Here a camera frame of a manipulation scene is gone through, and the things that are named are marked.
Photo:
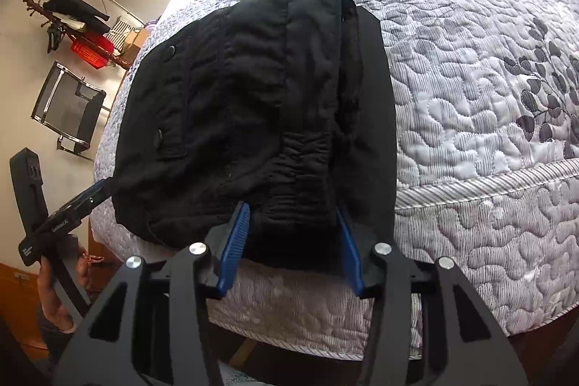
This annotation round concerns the black mesh chair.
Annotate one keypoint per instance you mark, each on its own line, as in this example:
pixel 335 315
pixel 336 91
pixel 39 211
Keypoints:
pixel 68 105

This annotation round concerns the black hanging garment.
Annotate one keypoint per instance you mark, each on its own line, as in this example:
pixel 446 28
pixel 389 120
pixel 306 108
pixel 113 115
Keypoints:
pixel 74 8

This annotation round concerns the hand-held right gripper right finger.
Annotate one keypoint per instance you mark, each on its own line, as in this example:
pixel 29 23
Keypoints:
pixel 350 259

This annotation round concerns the person's left hand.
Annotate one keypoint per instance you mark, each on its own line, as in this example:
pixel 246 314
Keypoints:
pixel 54 295

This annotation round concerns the wooden coat rack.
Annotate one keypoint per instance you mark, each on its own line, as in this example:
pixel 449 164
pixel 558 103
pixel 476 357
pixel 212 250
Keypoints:
pixel 49 17

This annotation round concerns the wooden bed frame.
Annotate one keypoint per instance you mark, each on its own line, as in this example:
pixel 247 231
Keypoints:
pixel 235 352

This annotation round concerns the black pants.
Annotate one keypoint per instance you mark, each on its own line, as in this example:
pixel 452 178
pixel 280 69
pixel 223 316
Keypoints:
pixel 249 105

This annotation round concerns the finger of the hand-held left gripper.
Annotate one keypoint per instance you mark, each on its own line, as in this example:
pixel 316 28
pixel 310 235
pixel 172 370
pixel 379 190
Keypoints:
pixel 88 198

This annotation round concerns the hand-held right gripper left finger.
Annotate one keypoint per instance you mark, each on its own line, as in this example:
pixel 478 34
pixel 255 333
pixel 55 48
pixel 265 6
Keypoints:
pixel 233 250

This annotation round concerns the red plastic basket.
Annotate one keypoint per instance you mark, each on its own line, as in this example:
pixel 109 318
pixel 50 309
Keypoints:
pixel 90 51

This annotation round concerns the grey patterned quilt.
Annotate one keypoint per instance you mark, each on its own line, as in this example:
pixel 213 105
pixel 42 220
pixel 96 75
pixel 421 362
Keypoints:
pixel 475 119

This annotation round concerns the cardboard box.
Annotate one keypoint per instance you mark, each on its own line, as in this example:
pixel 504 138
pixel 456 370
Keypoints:
pixel 135 42

